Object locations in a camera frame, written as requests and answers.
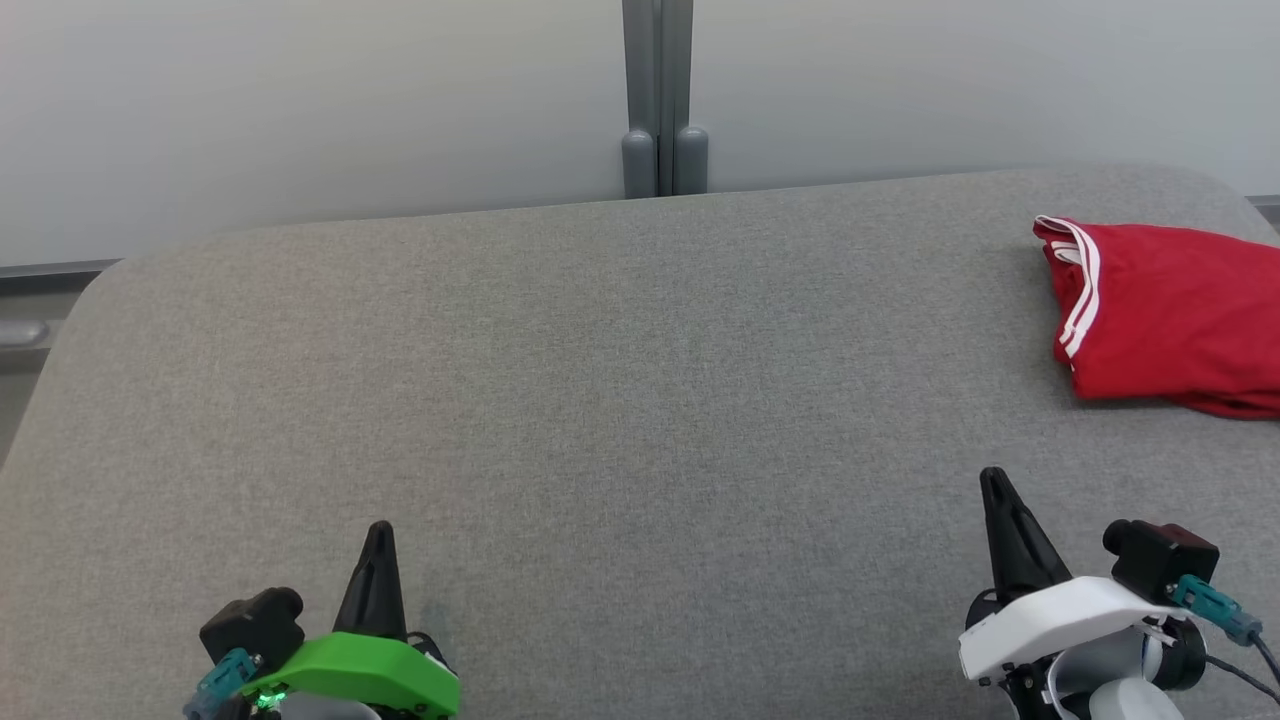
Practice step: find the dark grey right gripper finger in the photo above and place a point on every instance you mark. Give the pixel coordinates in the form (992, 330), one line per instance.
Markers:
(1002, 560)
(1035, 560)

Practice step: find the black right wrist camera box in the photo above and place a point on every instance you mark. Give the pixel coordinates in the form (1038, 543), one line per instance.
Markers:
(1160, 558)

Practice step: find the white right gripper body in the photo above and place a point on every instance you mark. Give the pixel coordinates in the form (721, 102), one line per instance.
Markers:
(1060, 615)

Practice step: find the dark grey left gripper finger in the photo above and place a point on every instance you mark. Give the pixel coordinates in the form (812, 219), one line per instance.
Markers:
(390, 600)
(362, 600)

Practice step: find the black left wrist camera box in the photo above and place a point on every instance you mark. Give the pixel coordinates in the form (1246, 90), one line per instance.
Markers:
(255, 625)

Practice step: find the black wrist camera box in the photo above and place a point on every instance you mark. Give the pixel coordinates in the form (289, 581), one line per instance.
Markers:
(1160, 558)
(255, 625)

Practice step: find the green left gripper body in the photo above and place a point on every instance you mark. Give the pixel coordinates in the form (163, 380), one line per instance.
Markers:
(370, 670)

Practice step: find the grey metal frame leg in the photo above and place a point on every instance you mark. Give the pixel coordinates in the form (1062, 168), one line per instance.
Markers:
(20, 333)

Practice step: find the grey metal partition post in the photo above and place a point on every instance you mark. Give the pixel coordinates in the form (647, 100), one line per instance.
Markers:
(640, 100)
(678, 100)

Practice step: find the red basketball jersey white trim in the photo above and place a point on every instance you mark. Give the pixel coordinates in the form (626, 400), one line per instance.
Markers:
(1170, 310)

